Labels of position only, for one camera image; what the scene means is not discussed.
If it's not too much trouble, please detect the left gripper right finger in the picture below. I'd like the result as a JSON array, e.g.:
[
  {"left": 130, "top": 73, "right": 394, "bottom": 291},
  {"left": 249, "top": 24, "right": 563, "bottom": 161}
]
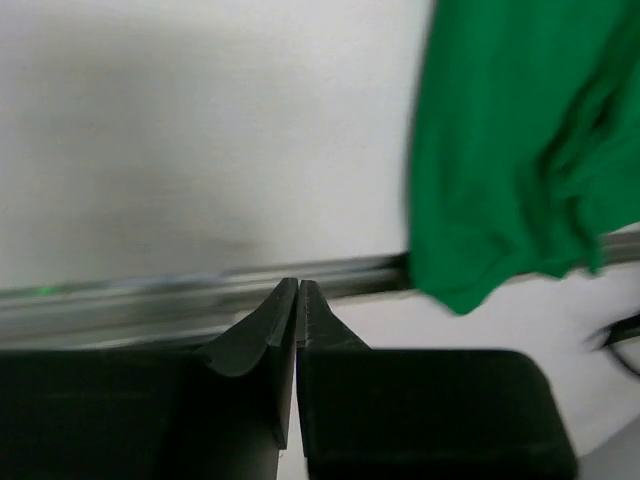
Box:
[{"left": 296, "top": 281, "right": 579, "bottom": 480}]

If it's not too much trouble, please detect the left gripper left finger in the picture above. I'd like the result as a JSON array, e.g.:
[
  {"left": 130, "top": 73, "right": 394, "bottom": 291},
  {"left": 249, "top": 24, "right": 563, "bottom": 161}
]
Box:
[{"left": 1, "top": 279, "right": 298, "bottom": 479}]

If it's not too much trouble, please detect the green t shirt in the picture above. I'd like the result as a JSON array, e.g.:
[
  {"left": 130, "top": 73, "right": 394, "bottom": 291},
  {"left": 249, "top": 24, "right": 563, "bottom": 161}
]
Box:
[{"left": 409, "top": 1, "right": 639, "bottom": 314}]

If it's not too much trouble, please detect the silver aluminium rail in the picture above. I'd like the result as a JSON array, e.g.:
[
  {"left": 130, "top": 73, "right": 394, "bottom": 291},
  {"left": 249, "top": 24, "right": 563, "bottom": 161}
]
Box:
[{"left": 0, "top": 231, "right": 640, "bottom": 351}]

